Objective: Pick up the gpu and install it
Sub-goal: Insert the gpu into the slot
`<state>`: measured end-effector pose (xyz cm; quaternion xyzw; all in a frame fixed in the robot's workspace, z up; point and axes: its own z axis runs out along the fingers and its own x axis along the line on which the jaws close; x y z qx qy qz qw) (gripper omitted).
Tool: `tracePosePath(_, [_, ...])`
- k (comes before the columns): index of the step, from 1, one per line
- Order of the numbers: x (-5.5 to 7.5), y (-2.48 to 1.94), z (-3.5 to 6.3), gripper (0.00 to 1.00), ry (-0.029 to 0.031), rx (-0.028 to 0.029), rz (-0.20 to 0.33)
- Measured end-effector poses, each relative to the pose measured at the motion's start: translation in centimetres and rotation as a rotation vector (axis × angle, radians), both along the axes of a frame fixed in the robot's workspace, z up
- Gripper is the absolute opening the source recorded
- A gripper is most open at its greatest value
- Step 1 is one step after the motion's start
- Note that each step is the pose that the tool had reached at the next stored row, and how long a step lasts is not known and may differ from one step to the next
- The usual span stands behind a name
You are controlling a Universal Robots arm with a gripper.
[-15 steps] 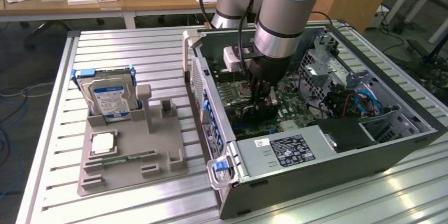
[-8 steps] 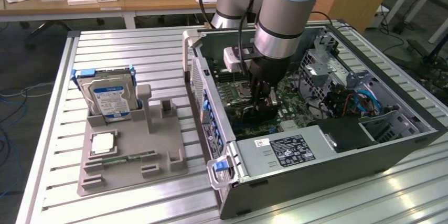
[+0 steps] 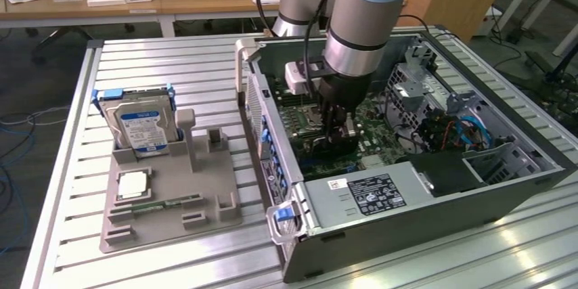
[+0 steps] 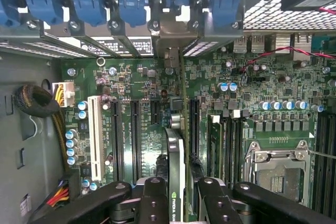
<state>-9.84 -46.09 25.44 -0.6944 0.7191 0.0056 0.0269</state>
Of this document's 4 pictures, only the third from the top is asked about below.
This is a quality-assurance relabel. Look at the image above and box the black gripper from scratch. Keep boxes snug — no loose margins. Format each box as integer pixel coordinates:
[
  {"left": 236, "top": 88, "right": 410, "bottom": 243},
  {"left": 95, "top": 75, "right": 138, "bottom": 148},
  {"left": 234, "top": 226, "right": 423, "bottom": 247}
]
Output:
[{"left": 315, "top": 72, "right": 373, "bottom": 110}]

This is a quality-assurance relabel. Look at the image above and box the metal CPU socket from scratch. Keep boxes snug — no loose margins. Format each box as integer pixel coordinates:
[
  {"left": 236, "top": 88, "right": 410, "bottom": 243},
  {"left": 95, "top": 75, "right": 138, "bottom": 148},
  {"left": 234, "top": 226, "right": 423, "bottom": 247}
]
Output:
[{"left": 300, "top": 104, "right": 326, "bottom": 134}]

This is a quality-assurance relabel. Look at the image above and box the green motherboard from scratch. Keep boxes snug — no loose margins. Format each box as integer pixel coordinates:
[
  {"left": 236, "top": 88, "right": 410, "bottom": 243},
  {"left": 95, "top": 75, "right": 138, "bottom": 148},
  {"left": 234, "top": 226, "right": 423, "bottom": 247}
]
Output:
[{"left": 270, "top": 75, "right": 417, "bottom": 181}]

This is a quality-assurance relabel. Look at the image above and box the metal disk bay cage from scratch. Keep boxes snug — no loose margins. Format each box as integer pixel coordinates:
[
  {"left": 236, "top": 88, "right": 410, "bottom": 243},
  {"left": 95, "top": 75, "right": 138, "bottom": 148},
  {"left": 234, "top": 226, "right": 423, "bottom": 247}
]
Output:
[{"left": 387, "top": 62, "right": 478, "bottom": 124}]

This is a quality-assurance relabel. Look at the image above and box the silver finned heat sink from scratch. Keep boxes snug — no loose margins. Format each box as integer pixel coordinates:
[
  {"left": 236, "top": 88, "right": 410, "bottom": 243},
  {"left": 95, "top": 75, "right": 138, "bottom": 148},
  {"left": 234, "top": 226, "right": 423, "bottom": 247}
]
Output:
[{"left": 362, "top": 154, "right": 389, "bottom": 168}]

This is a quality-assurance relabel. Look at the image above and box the grey power supply unit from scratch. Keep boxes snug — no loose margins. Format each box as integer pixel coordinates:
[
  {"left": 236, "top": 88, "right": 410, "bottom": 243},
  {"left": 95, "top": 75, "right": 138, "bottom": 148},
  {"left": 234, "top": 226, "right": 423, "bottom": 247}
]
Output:
[{"left": 300, "top": 162, "right": 437, "bottom": 231}]

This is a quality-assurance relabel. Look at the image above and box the dark grey open PC case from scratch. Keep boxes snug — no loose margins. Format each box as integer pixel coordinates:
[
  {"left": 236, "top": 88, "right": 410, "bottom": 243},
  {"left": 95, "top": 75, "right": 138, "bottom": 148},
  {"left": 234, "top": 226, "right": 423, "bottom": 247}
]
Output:
[{"left": 234, "top": 30, "right": 569, "bottom": 285}]

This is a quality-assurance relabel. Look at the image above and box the grey parts rack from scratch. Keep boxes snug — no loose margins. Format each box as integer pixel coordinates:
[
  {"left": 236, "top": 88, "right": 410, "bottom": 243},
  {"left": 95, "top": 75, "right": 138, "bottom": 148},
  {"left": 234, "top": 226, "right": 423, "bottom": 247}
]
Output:
[{"left": 99, "top": 108, "right": 243, "bottom": 254}]

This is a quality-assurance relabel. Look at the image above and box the hard disk with blue carrier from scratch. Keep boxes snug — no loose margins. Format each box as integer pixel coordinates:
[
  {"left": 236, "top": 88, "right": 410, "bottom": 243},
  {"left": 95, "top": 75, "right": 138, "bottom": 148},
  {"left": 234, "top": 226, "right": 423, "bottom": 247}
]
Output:
[{"left": 91, "top": 84, "right": 178, "bottom": 158}]

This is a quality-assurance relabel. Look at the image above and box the green RAM stick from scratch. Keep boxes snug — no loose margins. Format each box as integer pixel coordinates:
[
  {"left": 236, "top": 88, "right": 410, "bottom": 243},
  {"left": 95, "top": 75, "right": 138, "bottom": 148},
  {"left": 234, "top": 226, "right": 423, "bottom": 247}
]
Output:
[{"left": 130, "top": 199, "right": 200, "bottom": 210}]

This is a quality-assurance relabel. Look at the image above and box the silver CPU chip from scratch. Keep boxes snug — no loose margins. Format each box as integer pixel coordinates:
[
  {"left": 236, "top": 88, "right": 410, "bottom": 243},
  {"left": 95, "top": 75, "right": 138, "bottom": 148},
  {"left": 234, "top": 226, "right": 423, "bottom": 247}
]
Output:
[{"left": 116, "top": 172, "right": 150, "bottom": 198}]

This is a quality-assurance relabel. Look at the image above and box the black office chair base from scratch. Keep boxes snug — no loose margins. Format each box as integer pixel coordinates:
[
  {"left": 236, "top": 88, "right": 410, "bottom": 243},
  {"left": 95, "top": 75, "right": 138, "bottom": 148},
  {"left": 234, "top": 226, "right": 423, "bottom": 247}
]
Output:
[{"left": 27, "top": 26, "right": 96, "bottom": 65}]

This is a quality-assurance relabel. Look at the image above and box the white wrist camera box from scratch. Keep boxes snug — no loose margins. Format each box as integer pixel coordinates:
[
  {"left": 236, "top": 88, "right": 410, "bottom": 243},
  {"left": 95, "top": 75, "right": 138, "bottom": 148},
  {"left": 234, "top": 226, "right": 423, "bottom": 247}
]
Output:
[{"left": 283, "top": 61, "right": 312, "bottom": 95}]

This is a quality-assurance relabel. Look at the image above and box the blue data wire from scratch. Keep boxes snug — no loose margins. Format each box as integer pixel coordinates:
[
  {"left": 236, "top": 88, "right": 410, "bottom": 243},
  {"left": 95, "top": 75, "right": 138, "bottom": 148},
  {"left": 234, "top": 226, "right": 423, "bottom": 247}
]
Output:
[{"left": 455, "top": 116, "right": 493, "bottom": 150}]

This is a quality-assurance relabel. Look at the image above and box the blue floor cable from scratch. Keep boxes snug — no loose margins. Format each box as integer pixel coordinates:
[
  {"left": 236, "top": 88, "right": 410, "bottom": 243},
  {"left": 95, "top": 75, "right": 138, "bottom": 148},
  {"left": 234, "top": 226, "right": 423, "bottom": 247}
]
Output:
[{"left": 0, "top": 106, "right": 47, "bottom": 256}]

